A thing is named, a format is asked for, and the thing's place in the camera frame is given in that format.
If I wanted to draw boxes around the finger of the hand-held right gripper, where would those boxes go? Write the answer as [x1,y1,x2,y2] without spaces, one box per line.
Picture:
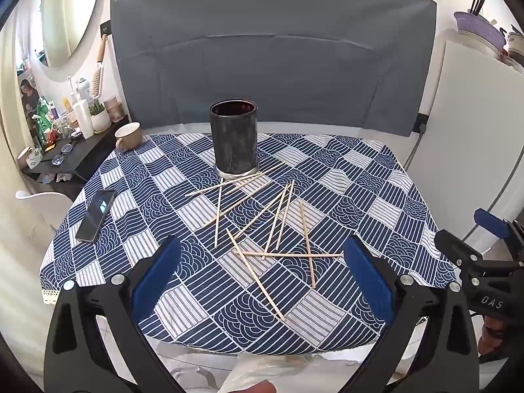
[434,230,490,281]
[474,208,524,259]

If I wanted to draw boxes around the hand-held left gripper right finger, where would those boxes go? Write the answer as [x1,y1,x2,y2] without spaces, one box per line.
[342,235,480,393]

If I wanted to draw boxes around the wooden hair brush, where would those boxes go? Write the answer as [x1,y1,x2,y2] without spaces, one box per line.
[90,34,108,100]

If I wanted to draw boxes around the purple colander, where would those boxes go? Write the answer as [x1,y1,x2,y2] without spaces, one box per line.
[454,10,502,46]

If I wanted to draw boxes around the clear plastic bag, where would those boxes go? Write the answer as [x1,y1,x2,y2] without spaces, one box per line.
[156,351,371,393]

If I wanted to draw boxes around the white bowl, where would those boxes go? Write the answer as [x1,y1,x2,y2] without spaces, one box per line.
[456,30,503,60]

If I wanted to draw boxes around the white refrigerator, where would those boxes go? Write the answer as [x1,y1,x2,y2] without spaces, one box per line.
[404,40,524,255]

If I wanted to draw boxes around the wooden chopsticks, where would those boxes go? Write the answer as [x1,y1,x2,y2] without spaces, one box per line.
[185,163,344,322]

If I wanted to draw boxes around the pink jar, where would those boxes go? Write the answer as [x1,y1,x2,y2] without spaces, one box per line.
[104,96,126,123]

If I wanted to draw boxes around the black cylindrical utensil holder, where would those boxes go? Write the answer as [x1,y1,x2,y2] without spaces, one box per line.
[210,99,260,179]

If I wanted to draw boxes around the green packet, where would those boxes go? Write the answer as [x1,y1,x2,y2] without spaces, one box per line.
[34,96,56,149]

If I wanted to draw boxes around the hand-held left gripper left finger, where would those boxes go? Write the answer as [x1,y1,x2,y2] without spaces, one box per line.
[43,236,185,393]

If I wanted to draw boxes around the blue white patterned tablecloth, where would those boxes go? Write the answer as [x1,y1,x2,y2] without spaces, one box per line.
[40,132,459,356]

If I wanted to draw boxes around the black side table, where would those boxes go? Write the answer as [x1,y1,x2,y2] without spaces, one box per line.
[20,120,128,183]

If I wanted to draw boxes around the white chair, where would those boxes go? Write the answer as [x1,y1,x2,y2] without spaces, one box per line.
[15,190,73,231]

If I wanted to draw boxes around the grey backdrop cloth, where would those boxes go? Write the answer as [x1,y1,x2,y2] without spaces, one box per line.
[110,0,438,138]

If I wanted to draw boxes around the white lotion tube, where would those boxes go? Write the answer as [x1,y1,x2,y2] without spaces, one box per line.
[73,99,95,139]

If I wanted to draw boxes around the person's right hand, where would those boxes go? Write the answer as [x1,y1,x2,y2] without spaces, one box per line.
[478,315,517,363]

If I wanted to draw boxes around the black smartphone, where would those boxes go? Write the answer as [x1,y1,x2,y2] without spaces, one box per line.
[75,190,117,243]

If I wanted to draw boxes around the eyeglasses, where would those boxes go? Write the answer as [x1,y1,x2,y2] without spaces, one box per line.
[51,141,75,167]

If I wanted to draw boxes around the grey power cable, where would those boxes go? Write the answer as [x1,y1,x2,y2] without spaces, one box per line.
[403,130,423,169]

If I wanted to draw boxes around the small potted plant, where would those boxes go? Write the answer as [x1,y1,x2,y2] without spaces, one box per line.
[89,101,112,134]

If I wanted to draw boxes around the round wall mirror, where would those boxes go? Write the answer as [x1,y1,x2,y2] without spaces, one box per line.
[40,0,101,68]

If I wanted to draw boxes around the beige mug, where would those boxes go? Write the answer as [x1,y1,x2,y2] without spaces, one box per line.
[115,122,143,152]

